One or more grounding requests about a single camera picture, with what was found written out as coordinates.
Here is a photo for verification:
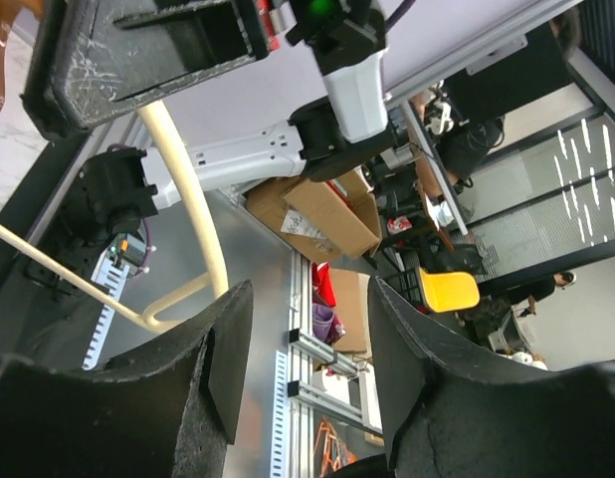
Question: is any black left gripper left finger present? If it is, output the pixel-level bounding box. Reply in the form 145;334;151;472
0;281;254;477

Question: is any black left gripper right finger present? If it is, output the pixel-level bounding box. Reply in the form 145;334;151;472
367;278;615;477

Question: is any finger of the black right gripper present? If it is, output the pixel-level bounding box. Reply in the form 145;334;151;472
21;0;269;140

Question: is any cream plastic hanger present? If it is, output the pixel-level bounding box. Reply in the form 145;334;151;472
0;101;229;334

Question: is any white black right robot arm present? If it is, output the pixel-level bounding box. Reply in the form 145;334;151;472
22;1;392;230

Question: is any yellow chair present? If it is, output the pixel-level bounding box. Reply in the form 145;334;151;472
416;267;481;313

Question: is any brown cardboard box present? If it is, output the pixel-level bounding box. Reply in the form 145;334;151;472
247;169;382;263

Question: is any white slotted cable duct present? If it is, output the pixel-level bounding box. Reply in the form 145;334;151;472
82;246;129;370

